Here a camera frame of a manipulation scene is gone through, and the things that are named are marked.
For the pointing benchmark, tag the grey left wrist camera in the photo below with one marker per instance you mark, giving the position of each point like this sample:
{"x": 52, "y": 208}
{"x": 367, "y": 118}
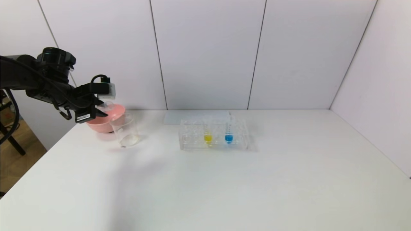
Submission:
{"x": 107, "y": 91}

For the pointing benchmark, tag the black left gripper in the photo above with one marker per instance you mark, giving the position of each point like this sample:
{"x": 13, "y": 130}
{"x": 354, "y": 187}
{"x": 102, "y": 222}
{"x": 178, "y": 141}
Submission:
{"x": 86, "y": 116}

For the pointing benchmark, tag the test tube with red pigment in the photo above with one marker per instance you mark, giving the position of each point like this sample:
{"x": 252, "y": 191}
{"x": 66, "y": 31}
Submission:
{"x": 108, "y": 105}

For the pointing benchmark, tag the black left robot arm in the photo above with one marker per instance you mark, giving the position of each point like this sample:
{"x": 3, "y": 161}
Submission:
{"x": 38, "y": 77}

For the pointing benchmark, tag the test tube with yellow pigment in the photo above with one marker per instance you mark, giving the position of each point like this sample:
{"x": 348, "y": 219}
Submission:
{"x": 208, "y": 138}

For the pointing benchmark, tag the test tube with blue pigment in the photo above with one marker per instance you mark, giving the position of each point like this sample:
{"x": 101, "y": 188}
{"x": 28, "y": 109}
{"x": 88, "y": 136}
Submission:
{"x": 228, "y": 138}

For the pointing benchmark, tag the clear acrylic test tube rack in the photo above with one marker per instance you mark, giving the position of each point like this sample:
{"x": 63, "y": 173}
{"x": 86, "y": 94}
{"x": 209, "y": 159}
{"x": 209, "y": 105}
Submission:
{"x": 239, "y": 141}

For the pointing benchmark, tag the clear glass beaker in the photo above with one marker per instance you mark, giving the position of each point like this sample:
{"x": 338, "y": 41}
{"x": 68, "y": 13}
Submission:
{"x": 126, "y": 133}

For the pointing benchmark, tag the pink plastic bowl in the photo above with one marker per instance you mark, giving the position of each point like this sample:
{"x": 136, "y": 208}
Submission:
{"x": 109, "y": 123}

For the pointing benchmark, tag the flat white sheet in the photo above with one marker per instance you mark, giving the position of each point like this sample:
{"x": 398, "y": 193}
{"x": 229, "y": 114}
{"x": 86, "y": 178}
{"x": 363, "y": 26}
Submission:
{"x": 175, "y": 118}

